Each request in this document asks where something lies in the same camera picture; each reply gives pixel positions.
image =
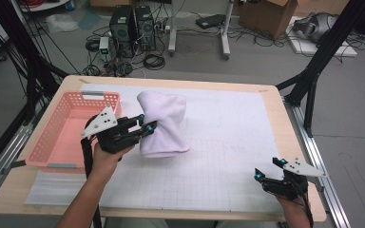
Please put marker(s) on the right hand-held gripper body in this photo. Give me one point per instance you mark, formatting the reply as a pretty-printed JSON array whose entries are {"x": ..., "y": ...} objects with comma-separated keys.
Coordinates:
[{"x": 293, "y": 183}]

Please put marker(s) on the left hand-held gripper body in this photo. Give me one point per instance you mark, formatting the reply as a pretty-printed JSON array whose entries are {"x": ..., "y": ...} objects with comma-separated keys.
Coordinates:
[{"x": 103, "y": 125}]

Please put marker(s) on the lilac printed towel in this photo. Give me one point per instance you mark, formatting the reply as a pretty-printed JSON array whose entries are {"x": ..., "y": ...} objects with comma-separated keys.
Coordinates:
[{"x": 164, "y": 126}]

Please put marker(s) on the pink plastic basket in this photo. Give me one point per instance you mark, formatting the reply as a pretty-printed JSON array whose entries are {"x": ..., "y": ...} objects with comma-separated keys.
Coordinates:
[{"x": 63, "y": 142}]

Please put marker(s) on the person's right hand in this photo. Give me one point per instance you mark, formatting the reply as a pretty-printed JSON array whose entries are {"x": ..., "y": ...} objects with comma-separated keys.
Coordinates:
[{"x": 291, "y": 207}]

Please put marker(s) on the person's left hand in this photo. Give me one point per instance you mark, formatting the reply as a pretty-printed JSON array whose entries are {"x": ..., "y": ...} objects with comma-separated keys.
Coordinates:
[{"x": 107, "y": 163}]

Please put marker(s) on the white grid mat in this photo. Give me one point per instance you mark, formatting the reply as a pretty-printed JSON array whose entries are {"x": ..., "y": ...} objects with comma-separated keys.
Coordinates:
[{"x": 218, "y": 142}]

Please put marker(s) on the wooden table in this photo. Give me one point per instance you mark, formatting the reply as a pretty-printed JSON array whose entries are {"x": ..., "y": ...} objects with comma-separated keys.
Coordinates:
[{"x": 274, "y": 104}]

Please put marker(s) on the white box with green light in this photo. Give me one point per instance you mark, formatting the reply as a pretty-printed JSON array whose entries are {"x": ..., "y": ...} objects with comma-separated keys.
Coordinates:
[{"x": 104, "y": 47}]

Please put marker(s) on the grey translucent sheet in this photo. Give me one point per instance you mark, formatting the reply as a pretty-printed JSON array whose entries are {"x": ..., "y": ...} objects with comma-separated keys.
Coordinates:
[{"x": 50, "y": 190}]

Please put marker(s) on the black computer tower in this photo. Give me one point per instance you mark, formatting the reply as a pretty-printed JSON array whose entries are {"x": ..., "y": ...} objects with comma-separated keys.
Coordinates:
[
  {"x": 122, "y": 31},
  {"x": 145, "y": 28}
]

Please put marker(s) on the white stand leg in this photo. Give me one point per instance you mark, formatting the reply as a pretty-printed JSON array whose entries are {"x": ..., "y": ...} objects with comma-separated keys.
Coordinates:
[
  {"x": 172, "y": 31},
  {"x": 225, "y": 38}
]

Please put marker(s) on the clear plastic bag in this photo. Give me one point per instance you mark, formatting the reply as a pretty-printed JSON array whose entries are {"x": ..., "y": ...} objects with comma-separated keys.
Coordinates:
[{"x": 61, "y": 22}]

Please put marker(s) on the white flat board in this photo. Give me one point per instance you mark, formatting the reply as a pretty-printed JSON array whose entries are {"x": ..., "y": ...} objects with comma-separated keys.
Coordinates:
[{"x": 329, "y": 49}]

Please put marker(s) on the black flat device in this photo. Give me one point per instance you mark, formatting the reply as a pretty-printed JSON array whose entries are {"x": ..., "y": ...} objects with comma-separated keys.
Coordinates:
[{"x": 210, "y": 21}]

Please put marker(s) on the grey rounded device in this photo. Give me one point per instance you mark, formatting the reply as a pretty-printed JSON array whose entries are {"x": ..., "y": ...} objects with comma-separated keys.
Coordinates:
[{"x": 316, "y": 27}]

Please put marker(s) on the brown cardboard box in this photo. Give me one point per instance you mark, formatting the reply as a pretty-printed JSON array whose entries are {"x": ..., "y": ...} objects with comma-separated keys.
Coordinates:
[{"x": 266, "y": 17}]

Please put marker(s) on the grey metal bracket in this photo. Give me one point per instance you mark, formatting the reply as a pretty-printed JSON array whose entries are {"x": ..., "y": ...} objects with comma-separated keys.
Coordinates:
[
  {"x": 17, "y": 164},
  {"x": 316, "y": 183}
]

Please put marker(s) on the aluminium rail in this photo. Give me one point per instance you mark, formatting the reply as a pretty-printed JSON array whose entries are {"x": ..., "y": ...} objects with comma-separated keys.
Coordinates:
[
  {"x": 9, "y": 148},
  {"x": 331, "y": 202}
]

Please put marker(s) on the black metal frame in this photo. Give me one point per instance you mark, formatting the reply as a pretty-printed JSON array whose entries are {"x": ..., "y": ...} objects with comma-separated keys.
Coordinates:
[
  {"x": 324, "y": 53},
  {"x": 34, "y": 69}
]

